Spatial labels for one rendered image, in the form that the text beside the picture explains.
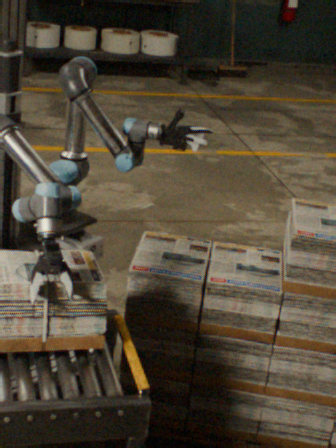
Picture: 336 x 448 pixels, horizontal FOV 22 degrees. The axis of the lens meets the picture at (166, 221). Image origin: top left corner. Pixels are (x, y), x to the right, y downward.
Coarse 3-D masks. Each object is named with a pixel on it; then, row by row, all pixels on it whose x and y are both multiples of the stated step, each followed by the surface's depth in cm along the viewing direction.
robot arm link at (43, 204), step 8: (40, 184) 255; (48, 184) 255; (56, 184) 256; (40, 192) 255; (48, 192) 254; (56, 192) 255; (32, 200) 257; (40, 200) 254; (48, 200) 254; (56, 200) 255; (32, 208) 257; (40, 208) 254; (48, 208) 253; (56, 208) 254; (40, 216) 254; (48, 216) 253; (56, 216) 254
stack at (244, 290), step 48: (144, 240) 345; (192, 240) 350; (144, 288) 323; (192, 288) 320; (240, 288) 318; (144, 336) 331; (192, 336) 328; (288, 336) 323; (288, 384) 331; (192, 432) 346; (288, 432) 340
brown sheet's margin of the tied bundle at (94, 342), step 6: (96, 336) 265; (102, 336) 266; (54, 342) 263; (60, 342) 263; (66, 342) 263; (72, 342) 264; (78, 342) 265; (84, 342) 265; (90, 342) 266; (96, 342) 266; (102, 342) 267; (54, 348) 263; (60, 348) 264; (66, 348) 264; (72, 348) 265; (78, 348) 265; (84, 348) 266; (90, 348) 266; (96, 348) 267
